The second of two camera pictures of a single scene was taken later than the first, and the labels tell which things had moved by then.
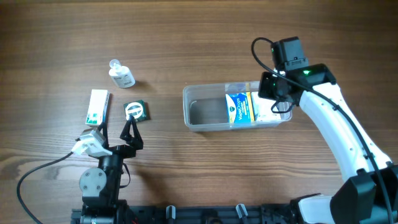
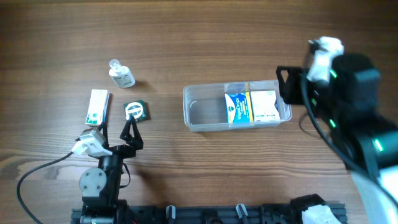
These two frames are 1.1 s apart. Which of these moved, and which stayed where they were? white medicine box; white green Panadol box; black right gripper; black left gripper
Moved: black right gripper
Stayed: white green Panadol box; white medicine box; black left gripper
